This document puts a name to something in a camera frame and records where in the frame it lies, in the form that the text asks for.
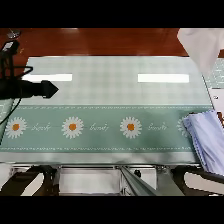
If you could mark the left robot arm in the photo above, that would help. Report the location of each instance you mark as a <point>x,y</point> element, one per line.
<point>20,89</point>

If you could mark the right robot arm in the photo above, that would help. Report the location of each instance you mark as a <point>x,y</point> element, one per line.
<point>200,181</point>

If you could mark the white garment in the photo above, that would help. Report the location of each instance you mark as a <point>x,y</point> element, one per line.
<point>201,46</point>

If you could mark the silver frame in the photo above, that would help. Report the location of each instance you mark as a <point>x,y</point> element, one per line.
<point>133,181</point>

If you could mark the light blue striped shirt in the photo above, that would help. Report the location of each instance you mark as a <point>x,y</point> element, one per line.
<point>208,140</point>

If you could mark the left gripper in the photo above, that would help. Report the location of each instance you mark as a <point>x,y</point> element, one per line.
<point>46,89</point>

